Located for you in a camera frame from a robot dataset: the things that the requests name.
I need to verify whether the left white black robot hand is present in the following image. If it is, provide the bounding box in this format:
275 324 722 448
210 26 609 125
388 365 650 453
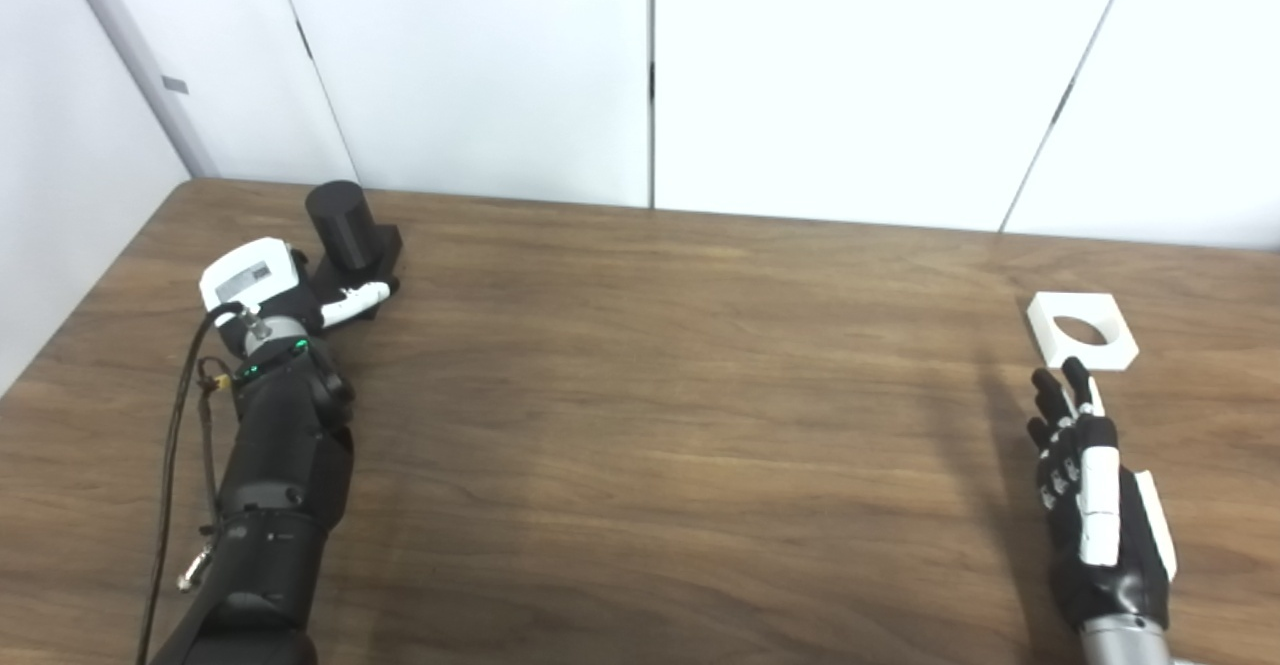
198 236 401 357

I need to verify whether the black peg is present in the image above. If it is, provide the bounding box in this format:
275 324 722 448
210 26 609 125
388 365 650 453
304 180 405 322

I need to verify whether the silver plug on left arm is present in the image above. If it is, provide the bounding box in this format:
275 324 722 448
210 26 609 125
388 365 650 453
177 543 217 594

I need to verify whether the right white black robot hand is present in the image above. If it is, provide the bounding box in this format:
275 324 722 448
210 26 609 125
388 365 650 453
1028 356 1179 633

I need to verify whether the white square piece with hole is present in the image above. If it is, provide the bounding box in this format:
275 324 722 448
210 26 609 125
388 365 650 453
1027 291 1140 373

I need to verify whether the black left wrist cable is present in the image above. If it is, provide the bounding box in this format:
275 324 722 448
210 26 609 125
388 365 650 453
135 302 273 665

